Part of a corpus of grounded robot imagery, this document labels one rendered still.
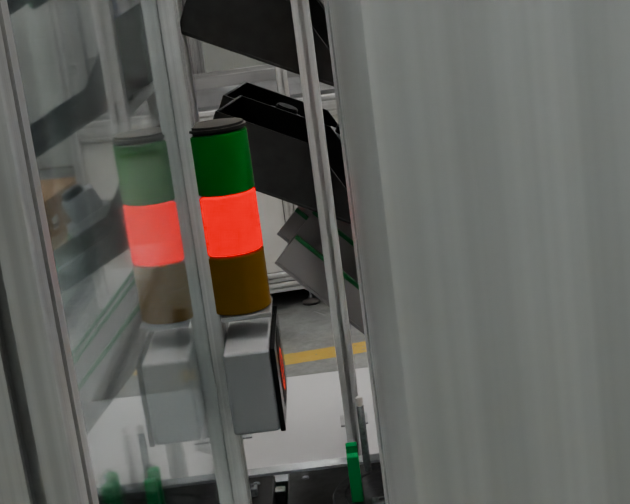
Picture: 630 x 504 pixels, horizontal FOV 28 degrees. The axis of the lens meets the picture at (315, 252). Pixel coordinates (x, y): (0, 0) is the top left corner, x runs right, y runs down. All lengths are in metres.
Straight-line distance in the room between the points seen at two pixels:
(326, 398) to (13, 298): 1.53
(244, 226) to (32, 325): 0.58
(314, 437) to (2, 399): 1.38
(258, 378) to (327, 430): 0.83
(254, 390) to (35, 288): 0.58
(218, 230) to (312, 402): 0.96
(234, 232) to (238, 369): 0.11
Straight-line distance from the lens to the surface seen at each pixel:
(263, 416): 1.02
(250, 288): 1.02
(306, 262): 1.47
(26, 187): 0.44
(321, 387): 2.00
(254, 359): 1.00
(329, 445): 1.78
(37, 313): 0.44
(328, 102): 5.33
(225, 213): 1.01
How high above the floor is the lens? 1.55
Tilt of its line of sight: 14 degrees down
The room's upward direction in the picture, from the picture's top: 7 degrees counter-clockwise
